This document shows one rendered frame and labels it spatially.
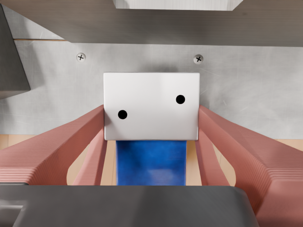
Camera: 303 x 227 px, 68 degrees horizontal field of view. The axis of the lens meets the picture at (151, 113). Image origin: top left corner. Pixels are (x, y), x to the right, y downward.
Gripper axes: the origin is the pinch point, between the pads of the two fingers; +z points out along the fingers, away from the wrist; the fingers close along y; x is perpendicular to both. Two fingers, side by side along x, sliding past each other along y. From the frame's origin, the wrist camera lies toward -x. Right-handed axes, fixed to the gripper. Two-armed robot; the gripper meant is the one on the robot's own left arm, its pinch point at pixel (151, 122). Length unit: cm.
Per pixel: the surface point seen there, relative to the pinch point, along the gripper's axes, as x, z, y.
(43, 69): -0.5, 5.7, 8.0
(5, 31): -3.1, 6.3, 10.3
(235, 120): 2.8, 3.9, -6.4
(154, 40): -2.8, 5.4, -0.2
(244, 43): -2.5, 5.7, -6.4
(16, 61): -1.3, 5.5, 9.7
